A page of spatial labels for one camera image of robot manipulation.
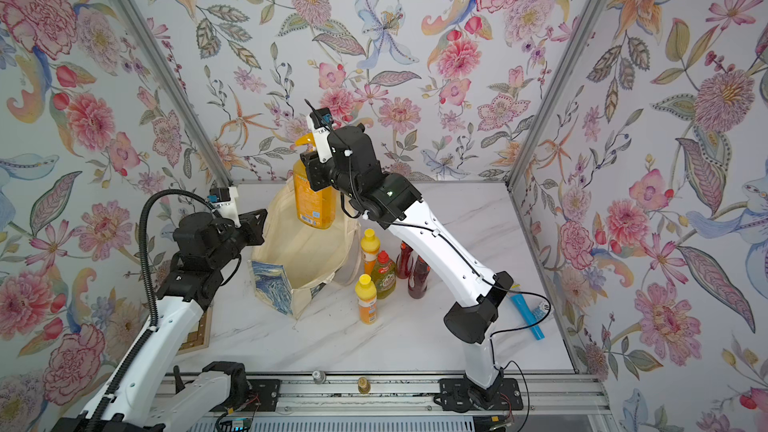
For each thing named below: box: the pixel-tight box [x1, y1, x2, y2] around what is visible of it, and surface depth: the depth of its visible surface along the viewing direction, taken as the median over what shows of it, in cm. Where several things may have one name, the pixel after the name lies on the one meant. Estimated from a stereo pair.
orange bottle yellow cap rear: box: [360, 228, 381, 275], surface depth 81 cm
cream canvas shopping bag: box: [249, 178, 364, 319], surface depth 86 cm
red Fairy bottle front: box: [408, 255, 431, 299], surface depth 84 cm
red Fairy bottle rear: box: [396, 240, 414, 279], surface depth 88 cm
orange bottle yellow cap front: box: [355, 273, 377, 325], surface depth 73 cm
